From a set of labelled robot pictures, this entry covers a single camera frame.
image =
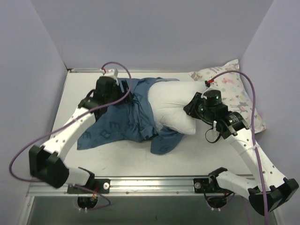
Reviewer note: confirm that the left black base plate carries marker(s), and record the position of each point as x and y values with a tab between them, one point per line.
101	186

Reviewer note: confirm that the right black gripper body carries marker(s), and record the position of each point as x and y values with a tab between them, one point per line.
191	107

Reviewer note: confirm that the aluminium front rail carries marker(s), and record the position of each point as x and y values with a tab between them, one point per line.
155	186

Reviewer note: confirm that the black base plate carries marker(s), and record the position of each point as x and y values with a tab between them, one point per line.
101	186
202	185

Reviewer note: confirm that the blue letter print pillowcase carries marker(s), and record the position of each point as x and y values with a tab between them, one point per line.
132	121

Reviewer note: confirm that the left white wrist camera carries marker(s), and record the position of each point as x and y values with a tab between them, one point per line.
112	73

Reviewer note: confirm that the white floral deer pillow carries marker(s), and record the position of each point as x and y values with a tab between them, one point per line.
232	89

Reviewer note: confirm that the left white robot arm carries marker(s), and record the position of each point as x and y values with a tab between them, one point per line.
47	161

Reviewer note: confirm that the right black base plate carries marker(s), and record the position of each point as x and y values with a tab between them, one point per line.
202	185

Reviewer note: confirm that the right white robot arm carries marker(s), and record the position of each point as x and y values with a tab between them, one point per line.
269	188

